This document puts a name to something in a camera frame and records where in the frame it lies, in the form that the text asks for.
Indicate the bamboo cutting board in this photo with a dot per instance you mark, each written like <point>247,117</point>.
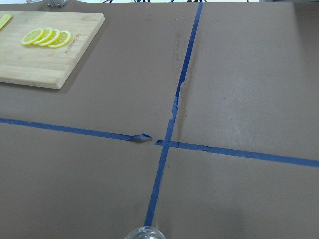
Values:
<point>43,66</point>

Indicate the yellow plastic knife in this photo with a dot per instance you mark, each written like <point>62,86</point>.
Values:
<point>4,20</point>

